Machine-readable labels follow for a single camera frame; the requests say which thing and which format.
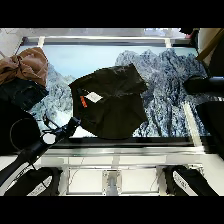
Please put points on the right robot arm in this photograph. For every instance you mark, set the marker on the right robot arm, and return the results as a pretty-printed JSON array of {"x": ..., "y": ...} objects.
[{"x": 186, "y": 181}]

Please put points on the brown garment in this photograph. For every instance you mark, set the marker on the brown garment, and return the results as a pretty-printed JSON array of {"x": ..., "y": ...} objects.
[{"x": 30, "y": 65}]

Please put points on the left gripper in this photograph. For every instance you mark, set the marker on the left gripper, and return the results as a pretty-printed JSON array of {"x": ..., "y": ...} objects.
[{"x": 73, "y": 125}]

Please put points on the black garment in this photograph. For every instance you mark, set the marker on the black garment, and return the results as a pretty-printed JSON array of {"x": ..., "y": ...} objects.
[{"x": 13, "y": 116}]

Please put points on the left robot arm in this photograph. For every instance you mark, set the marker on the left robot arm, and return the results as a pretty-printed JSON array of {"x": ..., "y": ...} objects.
[{"x": 31, "y": 151}]

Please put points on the silver frame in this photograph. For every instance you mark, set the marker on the silver frame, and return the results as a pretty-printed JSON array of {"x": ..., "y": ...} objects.
[{"x": 133, "y": 160}]

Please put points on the dark green garment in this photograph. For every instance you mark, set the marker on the dark green garment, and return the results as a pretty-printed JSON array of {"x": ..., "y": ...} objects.
[{"x": 113, "y": 106}]

